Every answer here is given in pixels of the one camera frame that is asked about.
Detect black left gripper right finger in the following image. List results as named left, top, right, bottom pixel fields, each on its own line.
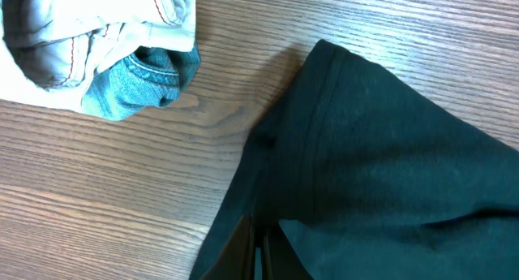
left=263, top=224, right=313, bottom=280

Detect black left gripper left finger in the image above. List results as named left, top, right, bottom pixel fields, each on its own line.
left=200, top=215, right=255, bottom=280

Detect black t-shirt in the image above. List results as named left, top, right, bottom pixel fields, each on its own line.
left=191, top=41, right=518, bottom=279

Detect blue folded jeans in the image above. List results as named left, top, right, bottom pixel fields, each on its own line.
left=81, top=46, right=200, bottom=121

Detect beige folded trousers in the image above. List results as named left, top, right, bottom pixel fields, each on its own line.
left=1, top=0, right=196, bottom=112

